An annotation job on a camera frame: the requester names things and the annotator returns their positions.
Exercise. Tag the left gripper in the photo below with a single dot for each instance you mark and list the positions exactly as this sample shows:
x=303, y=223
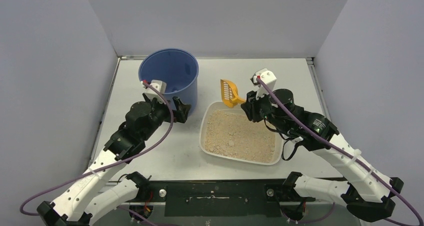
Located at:
x=167, y=107

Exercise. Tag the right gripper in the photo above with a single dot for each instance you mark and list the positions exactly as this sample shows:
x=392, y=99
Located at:
x=253, y=107

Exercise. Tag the orange litter scoop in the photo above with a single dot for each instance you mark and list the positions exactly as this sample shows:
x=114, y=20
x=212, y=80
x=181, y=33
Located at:
x=229, y=93

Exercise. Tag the white litter tray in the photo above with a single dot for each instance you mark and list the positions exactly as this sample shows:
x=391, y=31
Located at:
x=221, y=106

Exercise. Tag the blue plastic bucket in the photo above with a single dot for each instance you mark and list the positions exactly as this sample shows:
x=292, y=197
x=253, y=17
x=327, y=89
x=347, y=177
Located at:
x=178, y=69

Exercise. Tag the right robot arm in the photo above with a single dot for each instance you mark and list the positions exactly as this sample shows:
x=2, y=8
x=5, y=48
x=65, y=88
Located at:
x=365, y=192

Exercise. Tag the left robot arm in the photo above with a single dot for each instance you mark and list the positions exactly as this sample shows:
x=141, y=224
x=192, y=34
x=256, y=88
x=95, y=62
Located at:
x=82, y=204

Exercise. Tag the tan cat litter pile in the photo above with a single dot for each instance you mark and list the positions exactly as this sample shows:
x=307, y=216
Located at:
x=233, y=135

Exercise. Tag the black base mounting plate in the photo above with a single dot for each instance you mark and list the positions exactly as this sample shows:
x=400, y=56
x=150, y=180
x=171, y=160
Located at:
x=237, y=198

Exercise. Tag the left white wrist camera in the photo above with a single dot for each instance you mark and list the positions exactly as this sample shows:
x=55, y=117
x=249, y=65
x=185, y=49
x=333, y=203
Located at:
x=154, y=90

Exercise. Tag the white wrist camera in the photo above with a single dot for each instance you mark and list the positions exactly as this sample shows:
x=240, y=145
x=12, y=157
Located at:
x=154, y=90
x=267, y=77

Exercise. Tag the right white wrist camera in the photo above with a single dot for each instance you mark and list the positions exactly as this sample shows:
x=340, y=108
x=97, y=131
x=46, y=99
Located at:
x=267, y=77

